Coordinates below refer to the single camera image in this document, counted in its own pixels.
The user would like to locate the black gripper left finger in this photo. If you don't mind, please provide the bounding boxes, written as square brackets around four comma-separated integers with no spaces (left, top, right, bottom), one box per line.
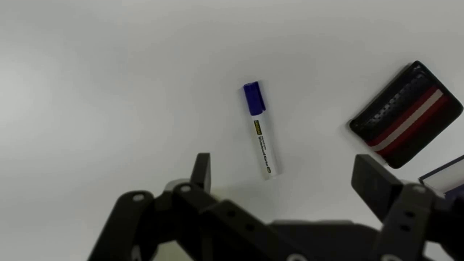
[87,151,303,261]

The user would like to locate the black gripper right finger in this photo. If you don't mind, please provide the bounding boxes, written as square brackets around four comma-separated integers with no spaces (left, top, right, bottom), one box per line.
[349,154,464,261]

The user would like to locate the white marker with blue cap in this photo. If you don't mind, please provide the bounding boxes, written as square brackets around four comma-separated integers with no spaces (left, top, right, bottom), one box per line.
[242,80,281,181]

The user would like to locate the black wallet with red stripe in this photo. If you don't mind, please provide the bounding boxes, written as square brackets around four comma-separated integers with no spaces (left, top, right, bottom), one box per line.
[348,59,464,170]

